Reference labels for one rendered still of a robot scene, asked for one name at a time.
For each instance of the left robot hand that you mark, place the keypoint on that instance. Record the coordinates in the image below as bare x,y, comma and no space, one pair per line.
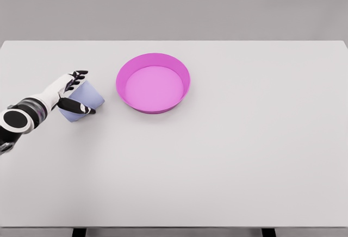
58,86

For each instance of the light blue cup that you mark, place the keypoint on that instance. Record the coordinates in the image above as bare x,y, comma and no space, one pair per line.
85,95

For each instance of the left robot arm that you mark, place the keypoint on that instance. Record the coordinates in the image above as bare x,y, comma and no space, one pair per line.
20,117

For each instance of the pink round plate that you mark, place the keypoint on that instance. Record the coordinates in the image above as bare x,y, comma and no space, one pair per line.
153,84

